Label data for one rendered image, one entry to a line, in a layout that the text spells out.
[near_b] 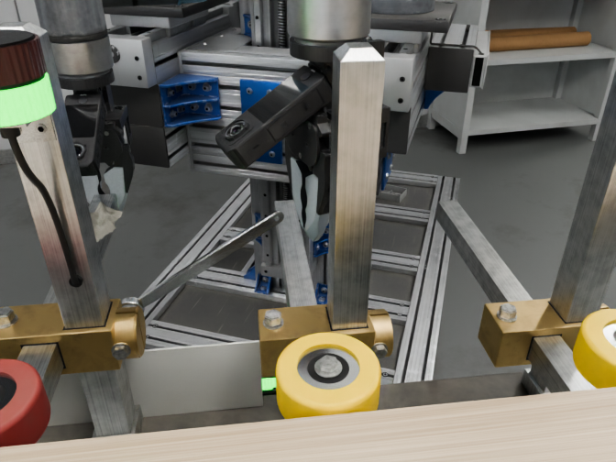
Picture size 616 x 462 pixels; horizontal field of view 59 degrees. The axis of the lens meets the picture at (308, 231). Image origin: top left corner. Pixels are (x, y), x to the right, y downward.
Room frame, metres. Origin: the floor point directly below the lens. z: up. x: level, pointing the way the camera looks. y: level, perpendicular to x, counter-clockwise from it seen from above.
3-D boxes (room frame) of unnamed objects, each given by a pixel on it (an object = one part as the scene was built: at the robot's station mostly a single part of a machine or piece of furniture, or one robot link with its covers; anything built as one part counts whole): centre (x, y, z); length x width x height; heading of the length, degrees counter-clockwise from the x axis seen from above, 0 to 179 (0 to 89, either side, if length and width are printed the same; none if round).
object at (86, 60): (0.70, 0.29, 1.04); 0.08 x 0.08 x 0.05
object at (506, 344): (0.47, -0.27, 0.80); 0.14 x 0.06 x 0.05; 97
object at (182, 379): (0.44, 0.18, 0.75); 0.26 x 0.01 x 0.10; 97
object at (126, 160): (0.69, 0.26, 0.90); 0.05 x 0.02 x 0.09; 97
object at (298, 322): (0.44, -0.02, 0.82); 0.14 x 0.06 x 0.05; 97
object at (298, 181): (0.54, -0.01, 0.93); 0.06 x 0.03 x 0.09; 117
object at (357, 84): (0.44, -0.04, 0.87); 0.04 x 0.04 x 0.48; 7
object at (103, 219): (0.59, 0.27, 0.87); 0.09 x 0.07 x 0.02; 7
